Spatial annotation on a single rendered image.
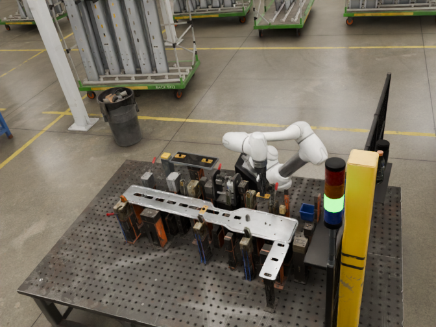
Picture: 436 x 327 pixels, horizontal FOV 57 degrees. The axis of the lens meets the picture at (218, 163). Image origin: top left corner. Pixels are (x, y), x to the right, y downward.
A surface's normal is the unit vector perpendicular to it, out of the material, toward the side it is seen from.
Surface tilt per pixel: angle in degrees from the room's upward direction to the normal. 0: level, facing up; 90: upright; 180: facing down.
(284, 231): 0
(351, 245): 90
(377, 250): 0
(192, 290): 0
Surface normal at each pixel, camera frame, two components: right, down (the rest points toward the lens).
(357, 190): -0.43, 0.58
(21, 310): -0.14, -0.80
